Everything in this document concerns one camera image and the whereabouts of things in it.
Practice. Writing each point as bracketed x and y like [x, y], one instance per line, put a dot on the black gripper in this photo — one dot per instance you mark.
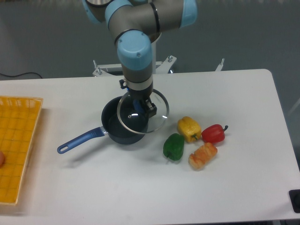
[140, 91]

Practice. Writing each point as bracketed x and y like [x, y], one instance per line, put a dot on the glass lid blue knob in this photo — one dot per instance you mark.
[143, 116]

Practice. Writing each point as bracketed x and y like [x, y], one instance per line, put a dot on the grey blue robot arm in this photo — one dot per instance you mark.
[134, 25]

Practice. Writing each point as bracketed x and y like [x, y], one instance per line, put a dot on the dark blue saucepan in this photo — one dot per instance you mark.
[110, 126]

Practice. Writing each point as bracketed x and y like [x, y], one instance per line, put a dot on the green bell pepper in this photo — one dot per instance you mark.
[173, 147]

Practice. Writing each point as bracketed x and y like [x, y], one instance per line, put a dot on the yellow bell pepper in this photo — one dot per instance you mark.
[189, 128]

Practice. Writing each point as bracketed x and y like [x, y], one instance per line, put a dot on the red bell pepper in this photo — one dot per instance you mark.
[214, 133]

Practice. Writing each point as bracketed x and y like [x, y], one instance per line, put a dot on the yellow woven basket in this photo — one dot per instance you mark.
[18, 121]

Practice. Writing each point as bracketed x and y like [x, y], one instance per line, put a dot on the black device table edge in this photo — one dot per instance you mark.
[295, 199]

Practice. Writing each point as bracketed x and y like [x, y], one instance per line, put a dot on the white metal base frame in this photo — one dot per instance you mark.
[161, 67]

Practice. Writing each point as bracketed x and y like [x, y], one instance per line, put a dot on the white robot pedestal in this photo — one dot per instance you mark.
[154, 54]

